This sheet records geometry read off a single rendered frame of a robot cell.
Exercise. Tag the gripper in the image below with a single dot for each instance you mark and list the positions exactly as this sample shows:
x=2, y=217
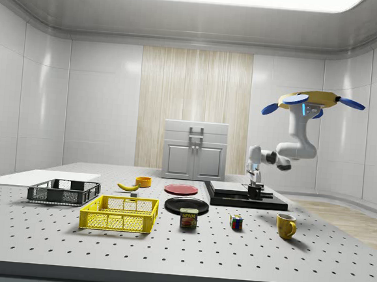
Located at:
x=253, y=177

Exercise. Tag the yellow mug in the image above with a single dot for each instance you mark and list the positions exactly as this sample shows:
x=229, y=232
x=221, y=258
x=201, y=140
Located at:
x=284, y=227

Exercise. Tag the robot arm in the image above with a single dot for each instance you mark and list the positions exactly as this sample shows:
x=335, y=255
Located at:
x=299, y=127

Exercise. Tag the black stove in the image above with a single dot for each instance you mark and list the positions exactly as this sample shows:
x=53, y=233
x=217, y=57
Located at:
x=229, y=199

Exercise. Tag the puzzle cube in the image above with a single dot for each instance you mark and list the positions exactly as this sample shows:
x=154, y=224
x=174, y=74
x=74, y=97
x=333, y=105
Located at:
x=236, y=222

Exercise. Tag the white cabinet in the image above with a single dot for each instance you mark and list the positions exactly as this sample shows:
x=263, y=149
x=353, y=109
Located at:
x=194, y=154

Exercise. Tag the red plate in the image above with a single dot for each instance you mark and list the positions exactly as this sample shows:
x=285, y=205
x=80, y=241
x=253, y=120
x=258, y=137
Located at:
x=181, y=189

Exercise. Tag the flat-sided can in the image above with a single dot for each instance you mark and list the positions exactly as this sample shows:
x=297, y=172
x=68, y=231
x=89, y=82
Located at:
x=188, y=219

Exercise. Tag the black plate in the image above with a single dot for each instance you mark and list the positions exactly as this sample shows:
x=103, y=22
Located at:
x=175, y=203

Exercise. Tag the drone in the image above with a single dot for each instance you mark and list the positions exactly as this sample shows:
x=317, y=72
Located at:
x=319, y=98

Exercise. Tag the yellow bowl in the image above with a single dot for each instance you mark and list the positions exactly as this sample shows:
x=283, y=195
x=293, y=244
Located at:
x=143, y=182

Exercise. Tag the grey cube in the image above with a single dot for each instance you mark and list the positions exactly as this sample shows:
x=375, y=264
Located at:
x=134, y=195

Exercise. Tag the banana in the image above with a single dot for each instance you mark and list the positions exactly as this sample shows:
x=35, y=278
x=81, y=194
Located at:
x=128, y=187

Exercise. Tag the yellow basket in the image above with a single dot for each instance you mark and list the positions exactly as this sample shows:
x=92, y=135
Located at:
x=117, y=222

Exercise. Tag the dark grey basket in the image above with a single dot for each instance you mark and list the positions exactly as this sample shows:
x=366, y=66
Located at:
x=60, y=196

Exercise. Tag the white board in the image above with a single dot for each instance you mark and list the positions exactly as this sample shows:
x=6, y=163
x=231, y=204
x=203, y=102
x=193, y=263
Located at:
x=35, y=177

